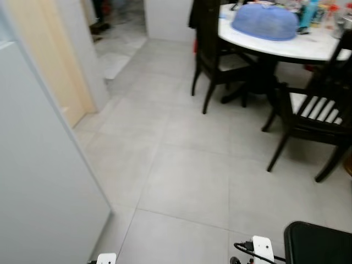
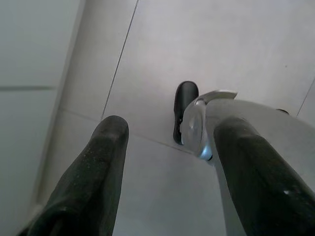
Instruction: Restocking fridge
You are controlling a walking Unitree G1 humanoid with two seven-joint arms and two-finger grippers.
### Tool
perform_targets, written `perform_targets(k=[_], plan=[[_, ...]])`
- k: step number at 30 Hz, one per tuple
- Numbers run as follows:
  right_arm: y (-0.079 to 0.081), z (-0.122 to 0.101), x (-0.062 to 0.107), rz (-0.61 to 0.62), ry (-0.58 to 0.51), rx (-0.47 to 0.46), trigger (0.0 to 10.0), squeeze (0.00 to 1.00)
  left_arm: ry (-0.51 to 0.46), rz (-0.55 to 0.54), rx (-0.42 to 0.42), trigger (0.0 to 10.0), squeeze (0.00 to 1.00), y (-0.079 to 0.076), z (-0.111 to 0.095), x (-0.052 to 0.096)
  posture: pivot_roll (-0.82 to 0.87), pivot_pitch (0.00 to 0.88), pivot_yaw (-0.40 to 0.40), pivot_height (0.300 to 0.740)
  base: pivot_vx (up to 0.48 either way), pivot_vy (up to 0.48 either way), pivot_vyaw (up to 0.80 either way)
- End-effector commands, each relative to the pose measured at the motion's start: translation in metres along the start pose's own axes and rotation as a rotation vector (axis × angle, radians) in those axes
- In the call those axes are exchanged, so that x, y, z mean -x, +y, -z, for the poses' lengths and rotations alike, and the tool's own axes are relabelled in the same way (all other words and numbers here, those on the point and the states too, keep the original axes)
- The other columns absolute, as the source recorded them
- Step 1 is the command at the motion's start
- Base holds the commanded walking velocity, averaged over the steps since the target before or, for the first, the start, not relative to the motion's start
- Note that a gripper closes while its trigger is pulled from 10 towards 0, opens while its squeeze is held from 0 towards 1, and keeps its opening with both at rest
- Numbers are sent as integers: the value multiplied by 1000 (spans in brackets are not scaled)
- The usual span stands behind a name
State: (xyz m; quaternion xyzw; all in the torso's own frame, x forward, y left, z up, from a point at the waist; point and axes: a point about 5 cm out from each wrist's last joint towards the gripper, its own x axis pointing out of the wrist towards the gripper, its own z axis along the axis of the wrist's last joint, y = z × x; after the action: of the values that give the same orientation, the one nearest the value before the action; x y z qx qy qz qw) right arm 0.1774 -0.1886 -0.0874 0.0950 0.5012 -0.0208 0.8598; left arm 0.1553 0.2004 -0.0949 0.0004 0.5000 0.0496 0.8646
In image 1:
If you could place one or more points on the dark chair with striped seat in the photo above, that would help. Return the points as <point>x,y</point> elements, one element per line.
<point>308,124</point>

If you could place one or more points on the round white dining table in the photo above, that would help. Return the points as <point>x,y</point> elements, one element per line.
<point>286,48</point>

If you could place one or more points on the steel pot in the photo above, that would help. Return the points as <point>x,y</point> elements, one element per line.
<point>346,23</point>

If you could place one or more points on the black rounded flat object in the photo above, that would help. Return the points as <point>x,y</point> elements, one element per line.
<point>322,245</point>

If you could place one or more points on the red lidded clear jar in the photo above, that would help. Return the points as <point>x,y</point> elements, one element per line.
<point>331,16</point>

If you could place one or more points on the teal bottle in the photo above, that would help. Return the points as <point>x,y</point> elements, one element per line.
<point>309,14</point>

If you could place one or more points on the blue mesh food cover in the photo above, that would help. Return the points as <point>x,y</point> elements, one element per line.
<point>264,22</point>

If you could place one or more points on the dark wooden chair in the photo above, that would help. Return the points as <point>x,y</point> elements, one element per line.
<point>206,33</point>

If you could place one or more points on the dark shoe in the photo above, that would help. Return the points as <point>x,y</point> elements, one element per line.
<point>100,26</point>

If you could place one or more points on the white tall panel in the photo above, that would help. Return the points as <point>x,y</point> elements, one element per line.
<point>38,165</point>

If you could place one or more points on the beige wooden door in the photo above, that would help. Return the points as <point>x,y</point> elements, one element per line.
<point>44,55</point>

